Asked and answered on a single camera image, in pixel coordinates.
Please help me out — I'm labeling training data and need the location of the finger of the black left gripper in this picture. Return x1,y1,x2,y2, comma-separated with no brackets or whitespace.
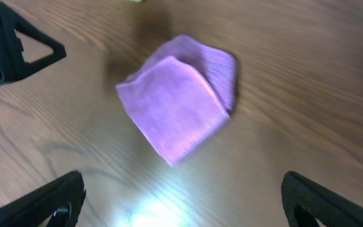
0,0,67,83

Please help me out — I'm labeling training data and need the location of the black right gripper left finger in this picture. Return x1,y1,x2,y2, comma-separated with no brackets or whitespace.
0,170,86,227

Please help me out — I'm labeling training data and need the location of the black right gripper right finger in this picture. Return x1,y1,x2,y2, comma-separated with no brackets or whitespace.
281,171,363,227

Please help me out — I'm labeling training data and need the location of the purple microfiber cloth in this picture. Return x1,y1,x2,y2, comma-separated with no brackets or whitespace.
116,35,238,165

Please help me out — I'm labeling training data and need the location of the folded green cloth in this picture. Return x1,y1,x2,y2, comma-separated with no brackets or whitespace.
126,0,144,3

